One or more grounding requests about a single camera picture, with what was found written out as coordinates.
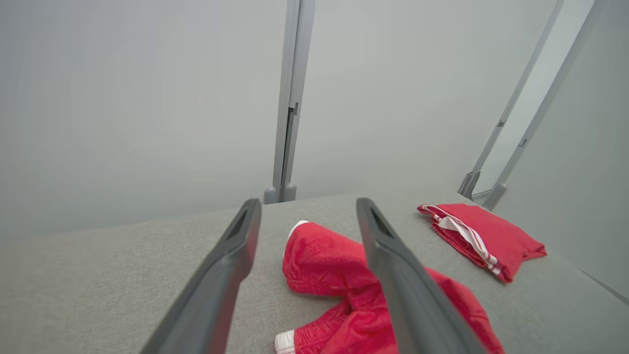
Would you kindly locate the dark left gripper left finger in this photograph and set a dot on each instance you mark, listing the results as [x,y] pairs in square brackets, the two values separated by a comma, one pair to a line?
[206,309]

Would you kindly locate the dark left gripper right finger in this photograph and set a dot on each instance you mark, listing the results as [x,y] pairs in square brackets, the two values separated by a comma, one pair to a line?
[417,314]

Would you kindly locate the red white sport shorts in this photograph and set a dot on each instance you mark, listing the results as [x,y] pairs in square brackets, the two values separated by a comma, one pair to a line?
[324,265]

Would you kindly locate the red white basketball jersey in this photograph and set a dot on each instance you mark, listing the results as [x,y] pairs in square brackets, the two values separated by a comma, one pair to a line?
[501,236]

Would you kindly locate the slim grey slanted frame pole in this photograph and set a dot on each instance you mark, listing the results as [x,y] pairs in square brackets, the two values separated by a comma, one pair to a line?
[469,186]

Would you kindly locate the thick grey slanted frame pole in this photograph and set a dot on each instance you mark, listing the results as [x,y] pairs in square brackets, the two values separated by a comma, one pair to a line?
[494,196]

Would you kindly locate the grey partition post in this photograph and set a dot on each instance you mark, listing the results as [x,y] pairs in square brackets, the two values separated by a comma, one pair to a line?
[290,49]
[303,49]

